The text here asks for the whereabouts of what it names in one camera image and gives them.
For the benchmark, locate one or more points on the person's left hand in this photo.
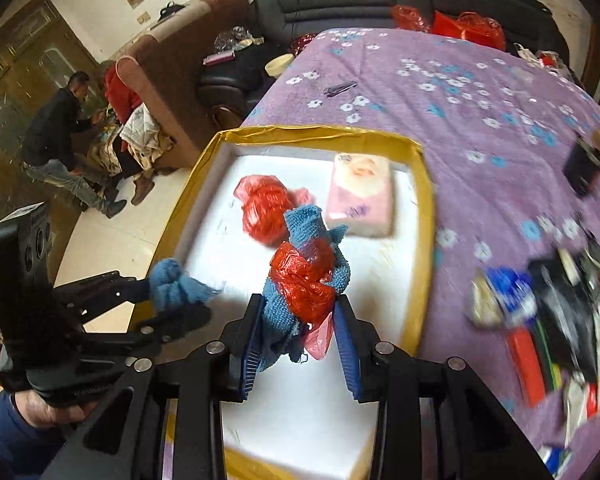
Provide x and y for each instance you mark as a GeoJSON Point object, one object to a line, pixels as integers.
{"type": "Point", "coordinates": [45, 410]}

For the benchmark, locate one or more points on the person's left forearm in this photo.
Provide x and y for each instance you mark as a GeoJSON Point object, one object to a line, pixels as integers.
{"type": "Point", "coordinates": [7, 440]}

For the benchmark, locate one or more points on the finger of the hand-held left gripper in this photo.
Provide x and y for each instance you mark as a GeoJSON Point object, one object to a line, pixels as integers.
{"type": "Point", "coordinates": [110, 287]}
{"type": "Point", "coordinates": [175, 322]}

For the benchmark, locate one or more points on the purple floral tablecloth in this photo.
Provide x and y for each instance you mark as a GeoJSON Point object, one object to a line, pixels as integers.
{"type": "Point", "coordinates": [480, 110]}

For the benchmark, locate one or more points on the yellow box with white lining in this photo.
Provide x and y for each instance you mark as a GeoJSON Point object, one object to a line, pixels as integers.
{"type": "Point", "coordinates": [280, 420]}

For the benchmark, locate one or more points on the red packet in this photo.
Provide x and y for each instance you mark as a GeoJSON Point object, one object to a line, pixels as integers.
{"type": "Point", "coordinates": [530, 370]}

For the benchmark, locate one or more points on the black handbag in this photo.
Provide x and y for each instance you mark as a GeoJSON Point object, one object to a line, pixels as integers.
{"type": "Point", "coordinates": [171, 10]}

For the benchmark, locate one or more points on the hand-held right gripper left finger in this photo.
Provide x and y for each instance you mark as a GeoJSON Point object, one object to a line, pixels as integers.
{"type": "Point", "coordinates": [245, 355]}

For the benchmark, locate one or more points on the small dark scissors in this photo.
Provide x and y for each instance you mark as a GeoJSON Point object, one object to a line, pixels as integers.
{"type": "Point", "coordinates": [340, 89]}

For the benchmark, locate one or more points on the blue and white packet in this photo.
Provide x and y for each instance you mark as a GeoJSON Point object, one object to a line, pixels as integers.
{"type": "Point", "coordinates": [505, 295]}

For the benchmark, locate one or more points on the red plastic bag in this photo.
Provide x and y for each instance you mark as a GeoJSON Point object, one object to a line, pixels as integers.
{"type": "Point", "coordinates": [300, 280]}
{"type": "Point", "coordinates": [262, 210]}

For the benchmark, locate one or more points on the cream bowl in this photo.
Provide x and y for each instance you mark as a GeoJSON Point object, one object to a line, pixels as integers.
{"type": "Point", "coordinates": [279, 66]}

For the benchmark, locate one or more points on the shiny dark red bag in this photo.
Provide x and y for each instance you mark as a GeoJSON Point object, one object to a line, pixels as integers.
{"type": "Point", "coordinates": [302, 44]}

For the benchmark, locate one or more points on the brown armchair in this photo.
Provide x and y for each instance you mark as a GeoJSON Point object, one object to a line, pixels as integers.
{"type": "Point", "coordinates": [170, 75]}

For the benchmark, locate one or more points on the large red shopping bag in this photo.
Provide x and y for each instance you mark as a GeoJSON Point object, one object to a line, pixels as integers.
{"type": "Point", "coordinates": [472, 30]}

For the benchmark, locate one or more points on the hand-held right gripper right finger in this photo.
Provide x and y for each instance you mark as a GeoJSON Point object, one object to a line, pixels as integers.
{"type": "Point", "coordinates": [348, 360]}

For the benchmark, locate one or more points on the black motor with white gear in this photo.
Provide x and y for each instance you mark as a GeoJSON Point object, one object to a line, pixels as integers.
{"type": "Point", "coordinates": [570, 300]}

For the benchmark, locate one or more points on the black leather sofa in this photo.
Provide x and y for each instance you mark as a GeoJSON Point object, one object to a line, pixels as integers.
{"type": "Point", "coordinates": [340, 5]}

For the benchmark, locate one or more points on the blue knitted cloth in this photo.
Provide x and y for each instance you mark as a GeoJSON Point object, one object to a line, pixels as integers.
{"type": "Point", "coordinates": [305, 225]}
{"type": "Point", "coordinates": [175, 285]}

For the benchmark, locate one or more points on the pink tissue pack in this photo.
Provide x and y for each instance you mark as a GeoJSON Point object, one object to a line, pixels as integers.
{"type": "Point", "coordinates": [360, 190]}

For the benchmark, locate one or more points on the wooden door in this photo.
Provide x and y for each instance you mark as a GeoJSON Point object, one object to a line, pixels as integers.
{"type": "Point", "coordinates": [25, 60]}

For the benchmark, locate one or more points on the pink pouch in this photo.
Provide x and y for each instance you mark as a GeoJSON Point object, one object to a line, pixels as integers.
{"type": "Point", "coordinates": [219, 58]}

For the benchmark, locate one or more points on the clear plastic bag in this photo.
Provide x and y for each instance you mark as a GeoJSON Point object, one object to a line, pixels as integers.
{"type": "Point", "coordinates": [232, 39]}

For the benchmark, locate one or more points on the cream quilted blanket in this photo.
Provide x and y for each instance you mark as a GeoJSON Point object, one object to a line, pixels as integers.
{"type": "Point", "coordinates": [142, 135]}

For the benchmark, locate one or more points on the small red shopping bag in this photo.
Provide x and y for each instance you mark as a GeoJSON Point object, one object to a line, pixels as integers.
{"type": "Point", "coordinates": [410, 19]}

